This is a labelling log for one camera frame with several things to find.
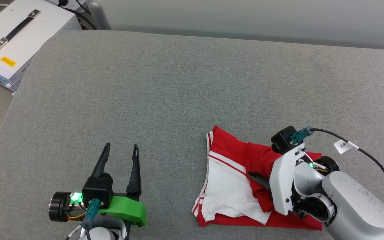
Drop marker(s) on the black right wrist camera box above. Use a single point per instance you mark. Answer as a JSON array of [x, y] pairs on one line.
[[282, 140]]

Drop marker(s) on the yellow warning sticker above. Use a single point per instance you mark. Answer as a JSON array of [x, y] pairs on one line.
[[8, 61]]

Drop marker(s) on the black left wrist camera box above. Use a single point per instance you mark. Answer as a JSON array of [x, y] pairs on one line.
[[97, 188]]

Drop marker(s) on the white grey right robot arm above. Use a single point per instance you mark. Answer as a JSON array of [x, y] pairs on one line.
[[355, 203]]

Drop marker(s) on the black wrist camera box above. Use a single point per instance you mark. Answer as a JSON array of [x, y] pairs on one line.
[[97, 188], [282, 140]]

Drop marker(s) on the white equipment case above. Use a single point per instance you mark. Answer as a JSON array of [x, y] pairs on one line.
[[42, 36]]

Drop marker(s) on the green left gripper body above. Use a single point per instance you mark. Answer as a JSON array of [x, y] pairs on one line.
[[128, 208]]

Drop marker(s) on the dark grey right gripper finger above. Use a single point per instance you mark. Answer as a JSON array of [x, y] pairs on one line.
[[260, 181]]

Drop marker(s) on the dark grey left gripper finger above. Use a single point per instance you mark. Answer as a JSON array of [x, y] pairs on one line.
[[134, 176], [102, 161]]

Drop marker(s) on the red white basketball jersey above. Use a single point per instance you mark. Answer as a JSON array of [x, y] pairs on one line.
[[232, 186]]

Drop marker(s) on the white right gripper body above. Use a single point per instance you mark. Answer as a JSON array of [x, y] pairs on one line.
[[282, 183]]

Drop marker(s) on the grey metal post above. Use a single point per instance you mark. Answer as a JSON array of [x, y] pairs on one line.
[[97, 15]]

